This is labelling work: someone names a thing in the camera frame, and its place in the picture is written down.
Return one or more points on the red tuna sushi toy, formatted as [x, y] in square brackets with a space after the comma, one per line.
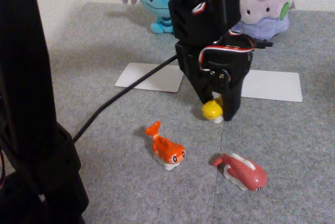
[246, 174]

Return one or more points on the grey carpet tile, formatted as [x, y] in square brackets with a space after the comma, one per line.
[288, 143]
[117, 182]

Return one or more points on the purple Goomy plush toy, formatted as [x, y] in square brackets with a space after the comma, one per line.
[264, 6]

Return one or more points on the white rectangular card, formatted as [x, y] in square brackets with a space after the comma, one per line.
[162, 82]
[274, 85]

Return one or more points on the black camera mount box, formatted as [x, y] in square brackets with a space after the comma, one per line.
[263, 43]

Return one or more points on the orange shrimp sushi toy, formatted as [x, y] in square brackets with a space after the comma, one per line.
[167, 148]

